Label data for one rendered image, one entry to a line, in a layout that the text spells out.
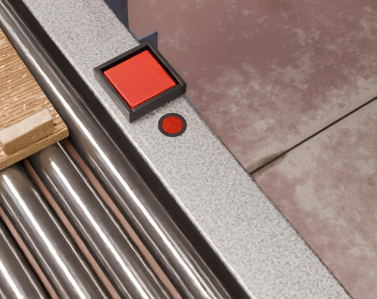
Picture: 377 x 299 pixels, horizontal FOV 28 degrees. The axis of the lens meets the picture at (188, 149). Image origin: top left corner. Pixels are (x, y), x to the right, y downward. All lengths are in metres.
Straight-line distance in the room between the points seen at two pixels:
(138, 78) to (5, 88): 0.15
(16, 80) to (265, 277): 0.34
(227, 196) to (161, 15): 1.40
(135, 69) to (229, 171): 0.16
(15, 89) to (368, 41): 1.47
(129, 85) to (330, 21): 1.41
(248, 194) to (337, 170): 1.13
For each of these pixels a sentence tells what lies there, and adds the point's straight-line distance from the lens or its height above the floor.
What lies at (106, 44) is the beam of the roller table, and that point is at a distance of 0.89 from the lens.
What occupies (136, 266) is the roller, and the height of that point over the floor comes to 0.92.
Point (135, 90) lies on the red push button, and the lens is 0.83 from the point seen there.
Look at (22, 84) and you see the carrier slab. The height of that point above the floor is 0.94.
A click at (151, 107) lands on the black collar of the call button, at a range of 0.82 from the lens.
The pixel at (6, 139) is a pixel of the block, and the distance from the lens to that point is 0.76.
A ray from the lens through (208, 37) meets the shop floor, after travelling 2.09.
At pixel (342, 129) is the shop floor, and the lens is 1.97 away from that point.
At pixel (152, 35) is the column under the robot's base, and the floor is 0.15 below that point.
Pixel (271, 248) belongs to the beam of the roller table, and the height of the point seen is 0.91.
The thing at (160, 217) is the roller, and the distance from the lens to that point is 0.76.
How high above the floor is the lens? 1.60
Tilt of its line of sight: 59 degrees down
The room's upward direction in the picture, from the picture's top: 5 degrees clockwise
